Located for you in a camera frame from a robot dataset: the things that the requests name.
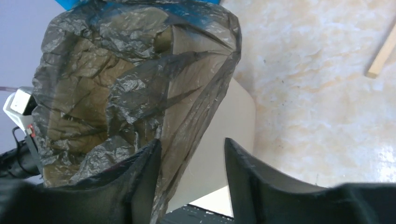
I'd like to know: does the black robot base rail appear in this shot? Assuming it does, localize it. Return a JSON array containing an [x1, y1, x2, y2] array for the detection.
[[160, 204, 234, 224]]

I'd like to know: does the dark translucent trash bag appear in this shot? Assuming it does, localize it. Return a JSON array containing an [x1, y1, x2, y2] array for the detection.
[[32, 0, 242, 224]]

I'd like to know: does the beige plastic trash bin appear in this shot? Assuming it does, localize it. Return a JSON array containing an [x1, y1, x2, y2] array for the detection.
[[151, 26, 256, 214]]

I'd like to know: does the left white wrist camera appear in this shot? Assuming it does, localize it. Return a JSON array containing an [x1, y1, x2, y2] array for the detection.
[[3, 86, 37, 136]]

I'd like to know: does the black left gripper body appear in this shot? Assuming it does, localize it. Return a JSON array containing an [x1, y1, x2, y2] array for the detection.
[[0, 127, 40, 179]]

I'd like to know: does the blue hanging cloth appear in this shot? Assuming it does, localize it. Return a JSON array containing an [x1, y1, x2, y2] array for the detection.
[[55, 0, 222, 10]]

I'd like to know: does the wooden clothes rack frame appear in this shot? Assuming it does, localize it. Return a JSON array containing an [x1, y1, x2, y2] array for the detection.
[[366, 24, 396, 79]]

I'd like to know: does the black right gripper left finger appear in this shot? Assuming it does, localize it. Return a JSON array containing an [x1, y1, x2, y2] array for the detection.
[[0, 140, 162, 224]]

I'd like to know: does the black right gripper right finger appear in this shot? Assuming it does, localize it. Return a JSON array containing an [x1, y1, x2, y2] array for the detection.
[[224, 138, 396, 224]]

